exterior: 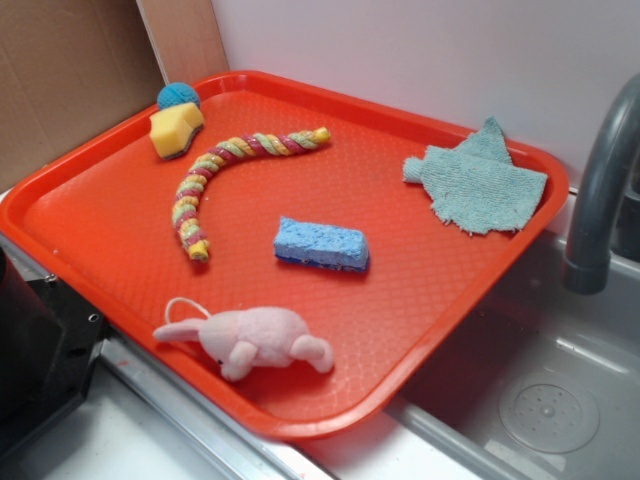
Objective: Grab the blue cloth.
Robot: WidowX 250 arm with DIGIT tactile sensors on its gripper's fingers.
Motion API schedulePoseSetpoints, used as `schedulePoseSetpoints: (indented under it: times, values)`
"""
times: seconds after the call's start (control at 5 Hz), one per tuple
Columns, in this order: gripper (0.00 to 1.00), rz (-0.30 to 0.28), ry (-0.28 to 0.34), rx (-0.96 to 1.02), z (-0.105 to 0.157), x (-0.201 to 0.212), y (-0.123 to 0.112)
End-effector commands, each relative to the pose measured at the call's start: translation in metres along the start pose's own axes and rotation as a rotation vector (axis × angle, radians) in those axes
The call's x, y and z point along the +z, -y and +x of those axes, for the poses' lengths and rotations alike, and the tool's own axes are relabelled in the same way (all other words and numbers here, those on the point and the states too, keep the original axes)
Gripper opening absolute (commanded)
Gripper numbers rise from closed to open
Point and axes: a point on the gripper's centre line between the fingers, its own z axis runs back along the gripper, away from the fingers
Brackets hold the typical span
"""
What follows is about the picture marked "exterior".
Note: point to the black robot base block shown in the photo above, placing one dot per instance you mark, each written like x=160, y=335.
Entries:
x=49, y=342

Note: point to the blue textured ball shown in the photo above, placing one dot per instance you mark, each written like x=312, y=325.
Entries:
x=177, y=93

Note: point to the yellow sponge with grey pad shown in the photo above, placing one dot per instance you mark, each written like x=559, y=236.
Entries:
x=173, y=129

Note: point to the multicolour twisted rope toy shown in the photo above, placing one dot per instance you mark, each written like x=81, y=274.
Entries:
x=185, y=209

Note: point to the brown cardboard panel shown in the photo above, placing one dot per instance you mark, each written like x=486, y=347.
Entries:
x=71, y=70

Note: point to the orange plastic tray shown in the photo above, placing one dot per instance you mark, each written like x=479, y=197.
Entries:
x=100, y=218

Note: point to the light blue cloth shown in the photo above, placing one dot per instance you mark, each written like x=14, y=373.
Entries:
x=476, y=185

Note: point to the blue sponge block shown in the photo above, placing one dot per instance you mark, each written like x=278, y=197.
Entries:
x=320, y=245

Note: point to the pink plush bunny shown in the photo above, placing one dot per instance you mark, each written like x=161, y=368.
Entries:
x=242, y=340

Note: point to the grey plastic sink basin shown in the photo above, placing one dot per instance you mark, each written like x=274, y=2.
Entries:
x=536, y=382

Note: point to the grey faucet spout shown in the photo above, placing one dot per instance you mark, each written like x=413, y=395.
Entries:
x=605, y=219

